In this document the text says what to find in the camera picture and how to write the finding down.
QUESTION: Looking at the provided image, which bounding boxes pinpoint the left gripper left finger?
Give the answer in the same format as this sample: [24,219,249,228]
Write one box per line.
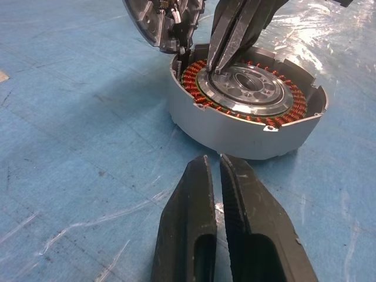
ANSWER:
[150,155,218,282]

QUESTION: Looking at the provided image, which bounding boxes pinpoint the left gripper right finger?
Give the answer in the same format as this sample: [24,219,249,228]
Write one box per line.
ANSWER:
[219,153,320,282]

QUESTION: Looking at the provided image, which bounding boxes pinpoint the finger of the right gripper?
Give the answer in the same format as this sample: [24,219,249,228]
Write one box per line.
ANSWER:
[216,0,283,74]
[207,0,244,71]

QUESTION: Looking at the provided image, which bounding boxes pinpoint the silver motor stator copper windings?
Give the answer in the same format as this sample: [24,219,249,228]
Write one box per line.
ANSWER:
[167,43,329,161]

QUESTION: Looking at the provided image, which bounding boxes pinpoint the blue plastic table mat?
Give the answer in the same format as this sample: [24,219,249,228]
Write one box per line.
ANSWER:
[0,0,376,282]

